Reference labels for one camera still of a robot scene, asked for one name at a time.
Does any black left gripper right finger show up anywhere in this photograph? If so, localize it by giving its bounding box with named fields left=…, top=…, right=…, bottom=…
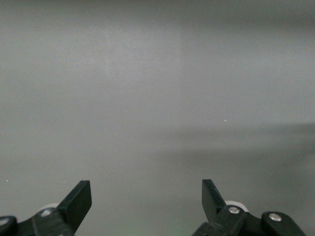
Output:
left=191, top=178, right=307, bottom=236

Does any dark grey table mat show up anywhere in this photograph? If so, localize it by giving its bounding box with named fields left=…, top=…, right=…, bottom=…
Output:
left=0, top=0, right=315, bottom=236

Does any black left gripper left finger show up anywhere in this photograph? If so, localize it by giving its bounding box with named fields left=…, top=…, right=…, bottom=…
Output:
left=0, top=179, right=93, bottom=236

